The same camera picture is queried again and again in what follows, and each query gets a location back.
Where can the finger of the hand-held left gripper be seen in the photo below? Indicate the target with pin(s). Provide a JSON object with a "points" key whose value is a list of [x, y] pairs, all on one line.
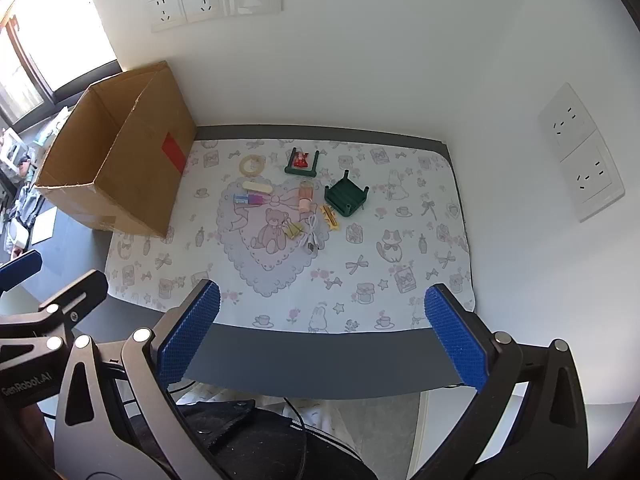
{"points": [[20, 266], [82, 292]]}

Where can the dark green plastic stool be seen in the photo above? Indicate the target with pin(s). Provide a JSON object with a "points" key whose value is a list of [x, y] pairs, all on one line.
{"points": [[345, 196]]}

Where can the black trousers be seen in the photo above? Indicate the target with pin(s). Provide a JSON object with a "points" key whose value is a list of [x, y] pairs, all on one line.
{"points": [[250, 440]]}

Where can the brown cardboard box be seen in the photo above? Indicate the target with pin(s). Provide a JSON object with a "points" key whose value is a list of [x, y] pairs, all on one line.
{"points": [[145, 170]]}

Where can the yellow green hair clip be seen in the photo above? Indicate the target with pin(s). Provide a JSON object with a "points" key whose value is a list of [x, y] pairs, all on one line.
{"points": [[292, 230]]}

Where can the small pink bottle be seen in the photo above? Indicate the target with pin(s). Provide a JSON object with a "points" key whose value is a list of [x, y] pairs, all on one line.
{"points": [[305, 197]]}

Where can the beige nail file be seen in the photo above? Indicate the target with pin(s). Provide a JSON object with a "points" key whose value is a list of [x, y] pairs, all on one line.
{"points": [[257, 188]]}

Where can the small green frame stand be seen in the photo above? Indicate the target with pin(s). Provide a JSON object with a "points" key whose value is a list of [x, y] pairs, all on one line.
{"points": [[300, 172]]}

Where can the clear tape roll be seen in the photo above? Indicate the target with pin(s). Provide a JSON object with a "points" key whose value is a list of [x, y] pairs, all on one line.
{"points": [[242, 165]]}

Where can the red candy packet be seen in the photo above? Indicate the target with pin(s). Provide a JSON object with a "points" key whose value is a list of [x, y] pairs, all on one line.
{"points": [[301, 161]]}

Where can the purple pink tube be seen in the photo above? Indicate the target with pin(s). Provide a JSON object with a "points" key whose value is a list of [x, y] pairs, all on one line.
{"points": [[250, 200]]}

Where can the white printed bear mat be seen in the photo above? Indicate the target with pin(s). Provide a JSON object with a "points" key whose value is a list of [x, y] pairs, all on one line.
{"points": [[350, 260]]}

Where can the assorted desk clutter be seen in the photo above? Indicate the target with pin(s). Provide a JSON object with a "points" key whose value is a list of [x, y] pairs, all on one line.
{"points": [[20, 195]]}

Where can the window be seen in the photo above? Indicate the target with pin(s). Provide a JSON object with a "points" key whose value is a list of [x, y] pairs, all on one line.
{"points": [[50, 45]]}

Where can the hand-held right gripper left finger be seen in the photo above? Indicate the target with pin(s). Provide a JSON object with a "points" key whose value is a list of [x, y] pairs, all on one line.
{"points": [[192, 327]]}

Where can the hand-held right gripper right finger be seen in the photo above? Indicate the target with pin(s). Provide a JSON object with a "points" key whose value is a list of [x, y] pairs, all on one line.
{"points": [[455, 340]]}

